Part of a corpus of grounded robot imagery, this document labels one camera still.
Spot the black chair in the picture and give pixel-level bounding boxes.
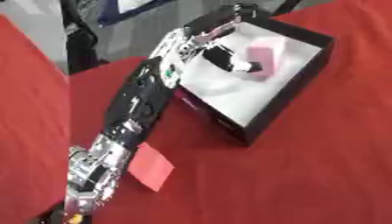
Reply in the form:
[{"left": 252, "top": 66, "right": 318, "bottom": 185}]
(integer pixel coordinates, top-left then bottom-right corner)
[{"left": 56, "top": 0, "right": 102, "bottom": 75}]

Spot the red square card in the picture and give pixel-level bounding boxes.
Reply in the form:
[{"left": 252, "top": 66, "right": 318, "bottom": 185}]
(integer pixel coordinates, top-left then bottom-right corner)
[{"left": 125, "top": 142, "right": 177, "bottom": 193}]

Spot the black box with white inside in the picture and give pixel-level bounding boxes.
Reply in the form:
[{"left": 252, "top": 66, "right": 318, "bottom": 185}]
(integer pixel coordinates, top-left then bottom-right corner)
[{"left": 172, "top": 4, "right": 337, "bottom": 147}]

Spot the blue framed board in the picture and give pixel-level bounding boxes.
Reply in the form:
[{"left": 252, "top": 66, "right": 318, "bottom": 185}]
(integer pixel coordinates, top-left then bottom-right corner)
[{"left": 96, "top": 0, "right": 178, "bottom": 28}]

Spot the pink rectangular block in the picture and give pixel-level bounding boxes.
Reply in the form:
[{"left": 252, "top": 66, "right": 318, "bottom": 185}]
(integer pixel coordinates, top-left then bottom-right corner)
[{"left": 243, "top": 37, "right": 288, "bottom": 80}]

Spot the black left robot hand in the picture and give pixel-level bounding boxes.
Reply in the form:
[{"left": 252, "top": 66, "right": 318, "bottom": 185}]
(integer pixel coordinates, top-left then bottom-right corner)
[{"left": 182, "top": 3, "right": 265, "bottom": 74}]

